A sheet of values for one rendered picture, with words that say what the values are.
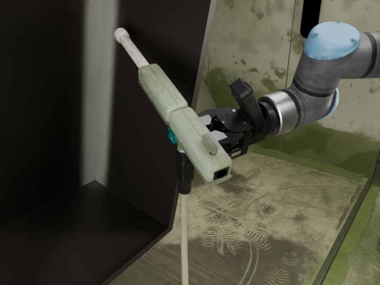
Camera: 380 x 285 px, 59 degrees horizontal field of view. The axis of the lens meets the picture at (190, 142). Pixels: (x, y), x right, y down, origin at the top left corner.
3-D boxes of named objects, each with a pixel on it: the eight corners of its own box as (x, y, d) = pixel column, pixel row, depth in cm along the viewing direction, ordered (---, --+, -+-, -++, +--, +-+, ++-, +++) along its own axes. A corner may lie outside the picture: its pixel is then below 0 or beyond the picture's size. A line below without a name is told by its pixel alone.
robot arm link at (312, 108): (319, 65, 76) (305, 99, 84) (275, 78, 72) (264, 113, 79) (349, 89, 71) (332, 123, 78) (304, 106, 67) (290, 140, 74)
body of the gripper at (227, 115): (223, 164, 69) (271, 145, 73) (229, 134, 62) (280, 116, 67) (204, 139, 73) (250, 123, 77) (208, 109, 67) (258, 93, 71)
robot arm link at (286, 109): (302, 108, 67) (272, 81, 73) (283, 115, 66) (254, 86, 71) (290, 139, 74) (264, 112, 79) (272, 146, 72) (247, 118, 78)
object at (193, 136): (221, 229, 68) (237, 154, 52) (201, 238, 67) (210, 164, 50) (135, 93, 98) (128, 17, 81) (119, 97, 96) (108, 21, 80)
